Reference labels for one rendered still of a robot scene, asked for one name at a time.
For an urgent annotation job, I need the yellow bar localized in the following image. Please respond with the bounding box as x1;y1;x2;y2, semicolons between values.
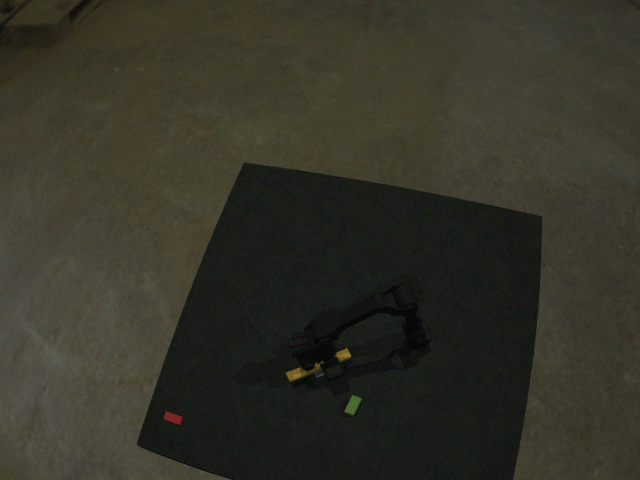
286;348;352;383

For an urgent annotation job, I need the small green cube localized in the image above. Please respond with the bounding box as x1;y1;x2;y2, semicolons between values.
344;395;362;418

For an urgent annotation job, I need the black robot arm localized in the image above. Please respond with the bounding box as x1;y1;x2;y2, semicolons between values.
287;284;432;371

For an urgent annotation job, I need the small red block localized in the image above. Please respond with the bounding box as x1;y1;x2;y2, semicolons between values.
164;411;184;426

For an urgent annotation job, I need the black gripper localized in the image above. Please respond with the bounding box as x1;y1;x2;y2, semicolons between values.
314;345;346;382

